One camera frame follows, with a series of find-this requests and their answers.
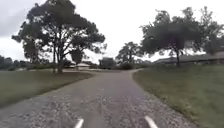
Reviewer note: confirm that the dark distant building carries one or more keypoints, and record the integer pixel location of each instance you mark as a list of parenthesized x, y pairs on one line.
[(106, 62)]

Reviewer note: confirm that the small distant tree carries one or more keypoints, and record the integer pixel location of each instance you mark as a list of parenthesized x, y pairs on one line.
[(128, 51)]

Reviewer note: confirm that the small pale building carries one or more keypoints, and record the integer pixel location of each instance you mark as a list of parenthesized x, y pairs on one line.
[(80, 65)]

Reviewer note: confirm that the grey gravel path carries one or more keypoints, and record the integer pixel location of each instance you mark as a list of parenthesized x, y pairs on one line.
[(106, 100)]

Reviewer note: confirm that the large spreading tree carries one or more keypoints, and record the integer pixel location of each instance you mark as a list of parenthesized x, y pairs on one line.
[(58, 30)]

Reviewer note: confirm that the robot's own part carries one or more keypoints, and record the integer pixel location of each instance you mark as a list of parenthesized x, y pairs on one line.
[(150, 122), (79, 123)]

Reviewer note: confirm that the broad tree by building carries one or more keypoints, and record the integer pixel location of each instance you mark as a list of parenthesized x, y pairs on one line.
[(173, 33)]

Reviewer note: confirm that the grass slope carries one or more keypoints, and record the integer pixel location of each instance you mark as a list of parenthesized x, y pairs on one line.
[(186, 86)]

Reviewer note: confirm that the low long building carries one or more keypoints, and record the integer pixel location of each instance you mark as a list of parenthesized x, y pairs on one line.
[(196, 58)]

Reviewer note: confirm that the grass field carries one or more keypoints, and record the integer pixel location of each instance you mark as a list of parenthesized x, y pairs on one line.
[(26, 85)]

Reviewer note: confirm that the distant row of trees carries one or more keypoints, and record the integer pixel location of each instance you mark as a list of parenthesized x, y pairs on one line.
[(13, 63)]

